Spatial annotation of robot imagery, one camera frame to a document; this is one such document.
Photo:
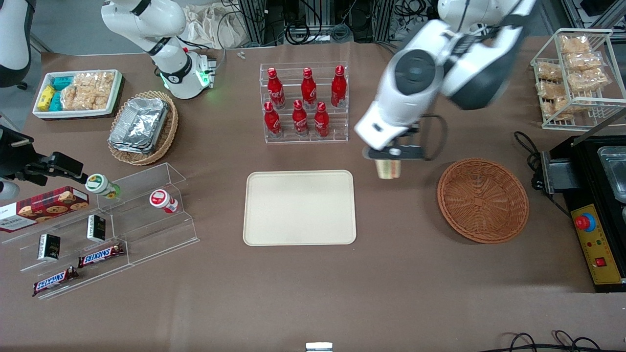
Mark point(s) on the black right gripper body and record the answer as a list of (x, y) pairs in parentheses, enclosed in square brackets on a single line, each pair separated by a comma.
[(14, 165)]

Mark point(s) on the sandwich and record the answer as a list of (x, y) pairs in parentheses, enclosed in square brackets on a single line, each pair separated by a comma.
[(389, 170)]

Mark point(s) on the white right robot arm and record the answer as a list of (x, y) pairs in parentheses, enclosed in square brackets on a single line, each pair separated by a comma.
[(146, 19)]

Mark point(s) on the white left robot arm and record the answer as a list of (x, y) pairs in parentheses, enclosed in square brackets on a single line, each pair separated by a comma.
[(415, 73)]

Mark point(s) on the brown round wicker basket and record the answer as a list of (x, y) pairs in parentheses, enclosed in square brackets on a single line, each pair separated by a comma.
[(481, 200)]

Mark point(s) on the light wicker basket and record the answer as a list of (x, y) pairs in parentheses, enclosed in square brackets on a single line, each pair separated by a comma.
[(168, 129)]

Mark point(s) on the cream plastic serving tray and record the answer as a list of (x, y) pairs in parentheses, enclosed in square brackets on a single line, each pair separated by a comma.
[(299, 208)]

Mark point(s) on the green sunflower snack cup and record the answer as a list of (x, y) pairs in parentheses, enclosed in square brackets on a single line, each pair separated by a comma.
[(98, 184)]

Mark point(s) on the red tartan cookie box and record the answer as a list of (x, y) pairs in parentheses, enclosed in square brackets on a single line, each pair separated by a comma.
[(44, 208)]

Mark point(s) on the white plastic snack bin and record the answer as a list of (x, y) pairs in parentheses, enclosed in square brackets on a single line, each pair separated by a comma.
[(73, 115)]

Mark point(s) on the clear acrylic bottle stand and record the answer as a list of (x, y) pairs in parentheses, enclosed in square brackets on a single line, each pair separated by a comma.
[(342, 124)]

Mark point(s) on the aluminium foil container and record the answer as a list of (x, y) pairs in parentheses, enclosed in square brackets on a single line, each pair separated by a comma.
[(139, 120), (129, 146)]

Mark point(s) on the yellow snack packet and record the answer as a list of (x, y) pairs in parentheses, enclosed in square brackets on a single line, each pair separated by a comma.
[(46, 97)]

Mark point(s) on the teal snack packet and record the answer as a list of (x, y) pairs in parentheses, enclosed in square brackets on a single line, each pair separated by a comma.
[(62, 82), (56, 101)]

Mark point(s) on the small black chocolate box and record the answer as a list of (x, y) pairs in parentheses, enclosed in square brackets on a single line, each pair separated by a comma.
[(96, 228), (49, 247)]

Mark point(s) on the clear bag of crackers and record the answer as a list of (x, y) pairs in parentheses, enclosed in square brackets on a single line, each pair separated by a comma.
[(548, 71), (574, 44), (589, 79), (551, 90), (562, 108), (584, 61), (98, 88), (71, 98)]

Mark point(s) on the red cola bottle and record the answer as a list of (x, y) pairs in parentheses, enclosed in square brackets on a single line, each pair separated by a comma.
[(272, 121), (338, 88), (276, 90), (321, 122), (308, 90), (300, 120)]

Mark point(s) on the Snickers chocolate bar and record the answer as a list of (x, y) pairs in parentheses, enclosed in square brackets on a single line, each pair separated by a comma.
[(55, 281), (101, 254)]

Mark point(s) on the red lidded snack cup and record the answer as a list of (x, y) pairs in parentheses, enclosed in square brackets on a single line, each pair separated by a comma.
[(162, 199)]

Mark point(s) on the clear acrylic tiered snack stand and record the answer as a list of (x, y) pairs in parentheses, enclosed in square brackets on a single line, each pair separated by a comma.
[(156, 234)]

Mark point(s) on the black warming appliance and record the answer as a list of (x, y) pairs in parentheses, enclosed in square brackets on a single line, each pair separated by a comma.
[(584, 171)]

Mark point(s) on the crumpled white cloth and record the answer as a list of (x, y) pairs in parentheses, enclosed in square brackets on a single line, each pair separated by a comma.
[(215, 27)]

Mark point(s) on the red emergency stop button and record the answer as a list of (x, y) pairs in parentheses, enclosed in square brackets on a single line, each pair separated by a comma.
[(583, 222)]

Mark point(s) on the steel insert pan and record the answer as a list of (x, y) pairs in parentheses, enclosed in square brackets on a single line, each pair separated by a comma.
[(616, 171)]

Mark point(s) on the yellow control panel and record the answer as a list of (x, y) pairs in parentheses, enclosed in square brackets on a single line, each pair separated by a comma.
[(604, 249)]

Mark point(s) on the aluminium frame rack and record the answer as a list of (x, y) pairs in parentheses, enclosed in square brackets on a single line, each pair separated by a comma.
[(313, 19)]

